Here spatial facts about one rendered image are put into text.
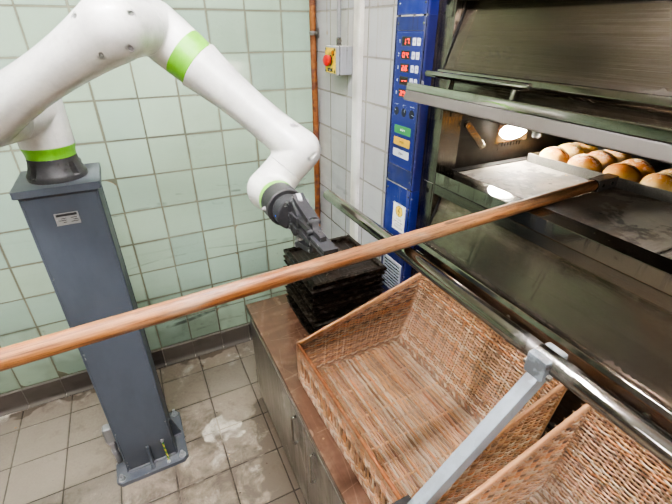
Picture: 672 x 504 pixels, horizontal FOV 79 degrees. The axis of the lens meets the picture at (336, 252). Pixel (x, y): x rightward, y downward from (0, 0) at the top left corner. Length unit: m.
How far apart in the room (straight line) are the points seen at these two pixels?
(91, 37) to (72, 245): 0.63
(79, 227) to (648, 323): 1.41
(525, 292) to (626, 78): 0.51
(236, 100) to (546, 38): 0.69
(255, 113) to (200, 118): 0.87
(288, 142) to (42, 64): 0.51
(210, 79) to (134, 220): 1.07
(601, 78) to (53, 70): 1.05
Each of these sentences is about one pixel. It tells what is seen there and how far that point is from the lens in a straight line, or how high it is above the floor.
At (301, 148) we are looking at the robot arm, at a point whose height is 1.31.
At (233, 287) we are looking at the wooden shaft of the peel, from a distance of 0.68.
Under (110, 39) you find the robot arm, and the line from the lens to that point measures 0.95.
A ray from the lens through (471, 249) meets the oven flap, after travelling 1.24.
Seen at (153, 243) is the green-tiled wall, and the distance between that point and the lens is 2.04.
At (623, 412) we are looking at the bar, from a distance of 0.61.
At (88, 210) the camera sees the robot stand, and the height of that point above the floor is 1.12.
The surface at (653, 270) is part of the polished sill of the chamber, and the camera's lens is 0.96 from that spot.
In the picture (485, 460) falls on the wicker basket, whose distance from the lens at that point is 1.08.
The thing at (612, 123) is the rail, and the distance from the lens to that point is 0.79.
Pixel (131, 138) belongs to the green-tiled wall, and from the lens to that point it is 1.89.
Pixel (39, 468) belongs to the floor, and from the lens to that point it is 2.22.
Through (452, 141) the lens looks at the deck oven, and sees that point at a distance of 1.32.
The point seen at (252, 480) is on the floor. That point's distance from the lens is 1.87.
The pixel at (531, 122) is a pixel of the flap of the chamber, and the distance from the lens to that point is 0.87.
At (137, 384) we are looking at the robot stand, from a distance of 1.69.
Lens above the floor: 1.57
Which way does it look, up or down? 29 degrees down
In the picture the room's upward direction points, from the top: straight up
